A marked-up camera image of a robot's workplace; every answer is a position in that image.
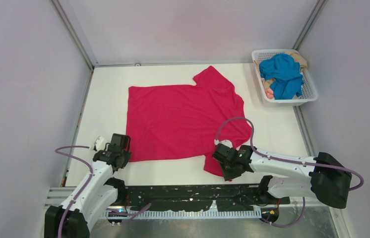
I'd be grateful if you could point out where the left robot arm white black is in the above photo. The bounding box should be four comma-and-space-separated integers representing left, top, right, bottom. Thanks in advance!
44, 133, 131, 238

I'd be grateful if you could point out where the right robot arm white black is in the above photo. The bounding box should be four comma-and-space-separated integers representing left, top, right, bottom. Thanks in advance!
212, 144, 352, 209

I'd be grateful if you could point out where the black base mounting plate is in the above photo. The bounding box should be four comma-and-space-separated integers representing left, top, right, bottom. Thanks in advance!
113, 184, 290, 212

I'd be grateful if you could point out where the salmon pink t shirt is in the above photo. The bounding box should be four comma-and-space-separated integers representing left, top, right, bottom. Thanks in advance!
265, 88, 274, 100

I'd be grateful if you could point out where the beige t shirt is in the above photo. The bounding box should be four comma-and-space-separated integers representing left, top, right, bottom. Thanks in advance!
252, 49, 308, 90

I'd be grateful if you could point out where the blue t shirt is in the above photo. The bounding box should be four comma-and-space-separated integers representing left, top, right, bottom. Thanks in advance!
259, 54, 304, 100

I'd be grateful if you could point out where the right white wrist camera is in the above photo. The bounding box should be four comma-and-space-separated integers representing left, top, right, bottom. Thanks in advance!
214, 139, 233, 148

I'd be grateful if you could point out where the white slotted cable duct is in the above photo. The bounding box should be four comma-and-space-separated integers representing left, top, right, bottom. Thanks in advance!
56, 209, 264, 220

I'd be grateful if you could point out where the aluminium frame rail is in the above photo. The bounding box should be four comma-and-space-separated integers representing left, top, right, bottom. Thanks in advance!
44, 185, 345, 210

